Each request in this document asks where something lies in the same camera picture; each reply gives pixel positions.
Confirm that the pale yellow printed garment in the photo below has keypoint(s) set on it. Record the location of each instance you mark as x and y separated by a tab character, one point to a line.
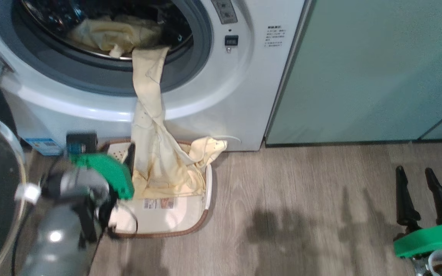
155	153

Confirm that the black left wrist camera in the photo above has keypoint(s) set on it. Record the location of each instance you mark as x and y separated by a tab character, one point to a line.
82	141

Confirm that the barcode label inside basket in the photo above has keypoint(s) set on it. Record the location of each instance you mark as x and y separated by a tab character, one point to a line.
158	203

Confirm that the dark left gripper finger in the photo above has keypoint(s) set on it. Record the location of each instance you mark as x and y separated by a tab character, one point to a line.
129	159

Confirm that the blue white energy label sticker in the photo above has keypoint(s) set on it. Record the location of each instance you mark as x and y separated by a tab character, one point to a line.
42	146

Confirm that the round drain filter cover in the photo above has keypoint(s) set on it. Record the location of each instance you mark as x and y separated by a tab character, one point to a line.
228	138

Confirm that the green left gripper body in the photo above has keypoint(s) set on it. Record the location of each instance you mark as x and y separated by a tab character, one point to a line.
109	170

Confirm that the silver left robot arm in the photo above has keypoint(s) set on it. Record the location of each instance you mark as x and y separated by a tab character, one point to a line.
60	245

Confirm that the white basket with brown rim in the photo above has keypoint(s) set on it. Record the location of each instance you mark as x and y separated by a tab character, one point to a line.
175	222

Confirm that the black door latch socket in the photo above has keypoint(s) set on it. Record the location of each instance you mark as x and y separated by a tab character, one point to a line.
231	40

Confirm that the black round glass washer door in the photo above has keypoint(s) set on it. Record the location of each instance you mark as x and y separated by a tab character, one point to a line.
10	172

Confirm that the grey rubber door gasket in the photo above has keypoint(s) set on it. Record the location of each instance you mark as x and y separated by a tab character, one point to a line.
90	82

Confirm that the grey button panel on washer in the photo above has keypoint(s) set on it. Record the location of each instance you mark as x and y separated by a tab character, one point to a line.
224	10

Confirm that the steel perforated washer drum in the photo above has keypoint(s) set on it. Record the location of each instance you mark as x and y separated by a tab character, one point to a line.
52	15

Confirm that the printed text label on washer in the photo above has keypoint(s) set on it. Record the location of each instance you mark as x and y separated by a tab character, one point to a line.
276	36

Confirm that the white front-load washing machine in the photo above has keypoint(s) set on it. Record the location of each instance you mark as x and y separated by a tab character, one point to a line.
225	96

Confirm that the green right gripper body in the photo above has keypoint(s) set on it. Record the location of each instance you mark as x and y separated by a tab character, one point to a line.
432	239

